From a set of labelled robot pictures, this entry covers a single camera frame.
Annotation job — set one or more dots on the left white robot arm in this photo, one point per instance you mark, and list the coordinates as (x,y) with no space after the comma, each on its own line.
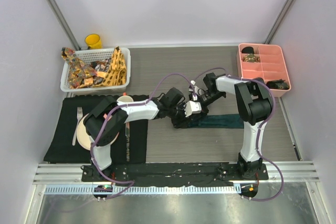
(106,120)

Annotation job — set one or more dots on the white plastic basket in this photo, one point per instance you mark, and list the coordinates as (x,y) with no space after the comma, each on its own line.
(89,56)

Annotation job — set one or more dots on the yellow spotted tie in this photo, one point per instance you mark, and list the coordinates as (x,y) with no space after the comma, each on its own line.
(117,72)

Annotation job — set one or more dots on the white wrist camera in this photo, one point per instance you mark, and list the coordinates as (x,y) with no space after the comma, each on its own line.
(192,107)
(193,89)

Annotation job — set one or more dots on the multicolour patterned tie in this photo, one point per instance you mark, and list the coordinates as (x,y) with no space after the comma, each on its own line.
(81,74)

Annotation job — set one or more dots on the pink compartment tray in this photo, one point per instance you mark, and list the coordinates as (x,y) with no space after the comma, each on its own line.
(271,67)

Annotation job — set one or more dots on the black placemat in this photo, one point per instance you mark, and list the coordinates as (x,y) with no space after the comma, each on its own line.
(61,149)

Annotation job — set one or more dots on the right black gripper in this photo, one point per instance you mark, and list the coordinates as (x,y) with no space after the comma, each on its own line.
(205,109)

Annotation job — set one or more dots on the orange mug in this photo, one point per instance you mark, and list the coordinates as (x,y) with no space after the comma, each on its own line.
(125,98)

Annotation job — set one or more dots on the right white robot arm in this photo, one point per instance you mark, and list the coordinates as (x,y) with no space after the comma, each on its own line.
(256,106)

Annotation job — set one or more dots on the rolled camouflage tie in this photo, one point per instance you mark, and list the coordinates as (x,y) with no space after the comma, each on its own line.
(252,58)

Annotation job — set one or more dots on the pink white plate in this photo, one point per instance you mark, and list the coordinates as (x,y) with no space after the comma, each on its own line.
(83,138)

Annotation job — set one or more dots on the white slotted cable duct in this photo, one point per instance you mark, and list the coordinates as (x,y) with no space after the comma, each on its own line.
(103,190)

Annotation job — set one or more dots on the rolled dark patterned tie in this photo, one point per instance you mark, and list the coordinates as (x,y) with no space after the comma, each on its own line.
(278,84)

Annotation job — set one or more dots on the silver fork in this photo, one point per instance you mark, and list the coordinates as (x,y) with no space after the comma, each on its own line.
(79,117)

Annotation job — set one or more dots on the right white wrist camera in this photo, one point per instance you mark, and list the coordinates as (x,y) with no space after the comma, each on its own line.
(193,89)

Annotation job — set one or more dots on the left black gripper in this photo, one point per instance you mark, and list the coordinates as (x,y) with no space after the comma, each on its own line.
(182,121)

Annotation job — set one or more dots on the dark green tie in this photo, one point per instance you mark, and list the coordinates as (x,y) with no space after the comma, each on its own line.
(229,121)

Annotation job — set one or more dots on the rolled black tie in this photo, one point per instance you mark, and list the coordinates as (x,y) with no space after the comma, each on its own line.
(248,50)

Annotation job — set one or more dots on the yellow mug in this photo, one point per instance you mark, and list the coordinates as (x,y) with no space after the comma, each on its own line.
(93,41)

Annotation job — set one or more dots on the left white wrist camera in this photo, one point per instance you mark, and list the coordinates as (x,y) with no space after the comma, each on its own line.
(192,107)

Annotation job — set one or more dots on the table knife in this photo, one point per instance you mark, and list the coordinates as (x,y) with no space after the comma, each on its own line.
(127,134)

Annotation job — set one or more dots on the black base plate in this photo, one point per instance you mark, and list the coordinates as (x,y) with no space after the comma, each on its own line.
(173,174)

